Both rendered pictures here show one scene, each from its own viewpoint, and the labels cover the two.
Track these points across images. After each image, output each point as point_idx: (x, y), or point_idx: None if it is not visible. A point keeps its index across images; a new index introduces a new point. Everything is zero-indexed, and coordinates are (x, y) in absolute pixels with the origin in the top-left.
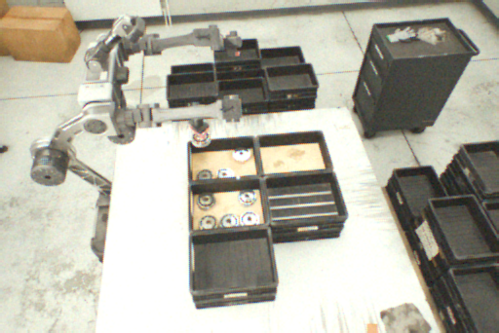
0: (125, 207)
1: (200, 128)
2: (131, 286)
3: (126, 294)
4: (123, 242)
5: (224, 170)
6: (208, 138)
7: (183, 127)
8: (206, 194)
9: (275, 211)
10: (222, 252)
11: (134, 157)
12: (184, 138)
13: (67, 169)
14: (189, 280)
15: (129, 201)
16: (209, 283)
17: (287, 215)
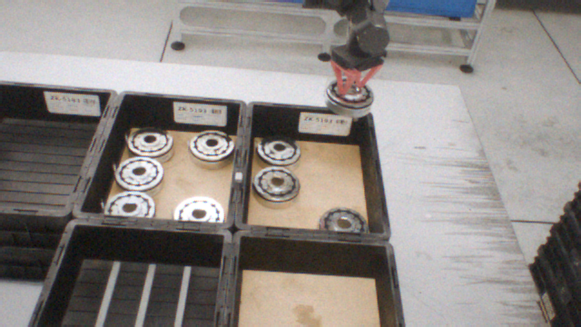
0: (260, 85)
1: (343, 50)
2: (103, 86)
3: (93, 82)
4: (189, 82)
5: (288, 182)
6: (341, 100)
7: (473, 175)
8: (227, 145)
9: (141, 279)
10: (76, 164)
11: (379, 100)
12: (435, 173)
13: (326, 3)
14: (16, 82)
15: (274, 90)
16: (21, 137)
17: (118, 304)
